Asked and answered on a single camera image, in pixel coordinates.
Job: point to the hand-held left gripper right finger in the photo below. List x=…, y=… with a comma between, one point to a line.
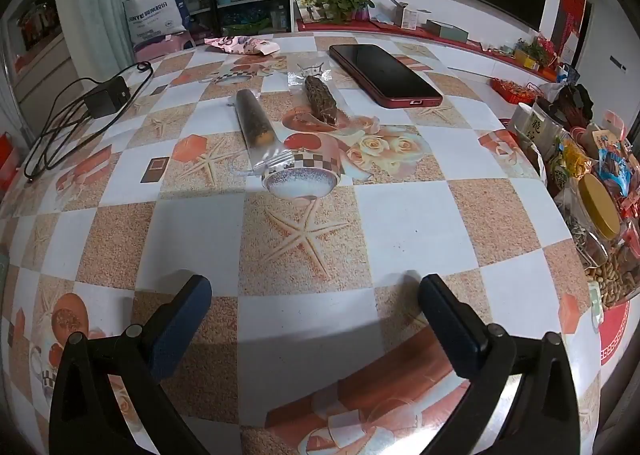
x=450, y=330

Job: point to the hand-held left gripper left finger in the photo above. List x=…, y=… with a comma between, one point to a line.
x=182, y=330

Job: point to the pink snack packet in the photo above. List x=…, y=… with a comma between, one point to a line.
x=240, y=44

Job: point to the pile of assorted snacks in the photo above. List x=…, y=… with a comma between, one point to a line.
x=615, y=160

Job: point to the small green white sachet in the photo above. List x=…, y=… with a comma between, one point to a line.
x=595, y=305

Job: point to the heap of peanuts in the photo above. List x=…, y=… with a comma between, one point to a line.
x=615, y=280

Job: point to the clear jar yellow lid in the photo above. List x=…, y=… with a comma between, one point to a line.
x=600, y=205

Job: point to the white tea canister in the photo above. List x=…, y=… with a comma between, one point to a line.
x=532, y=122

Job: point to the dark snack roll clear wrapper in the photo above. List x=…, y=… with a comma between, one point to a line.
x=252, y=117

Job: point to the red bag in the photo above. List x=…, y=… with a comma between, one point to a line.
x=7, y=160

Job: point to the red basket of candies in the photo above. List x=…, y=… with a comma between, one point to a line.
x=515, y=90

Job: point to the brown snack bar clear wrapper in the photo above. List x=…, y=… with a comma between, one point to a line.
x=320, y=97

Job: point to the dark red smartphone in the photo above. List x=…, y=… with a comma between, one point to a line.
x=380, y=72

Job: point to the pink plastic stool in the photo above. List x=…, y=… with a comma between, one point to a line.
x=165, y=46

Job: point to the red flower pot plant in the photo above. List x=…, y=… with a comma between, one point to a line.
x=535, y=52

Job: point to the grey green flat box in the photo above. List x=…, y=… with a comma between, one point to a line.
x=445, y=30

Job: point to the red cabinet ledge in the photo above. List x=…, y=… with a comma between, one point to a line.
x=380, y=28

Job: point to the white open cardboard box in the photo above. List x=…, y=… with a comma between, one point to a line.
x=407, y=17

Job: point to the white printed sack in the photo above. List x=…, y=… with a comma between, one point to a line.
x=155, y=15

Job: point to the green potted plant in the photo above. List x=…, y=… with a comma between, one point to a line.
x=345, y=0

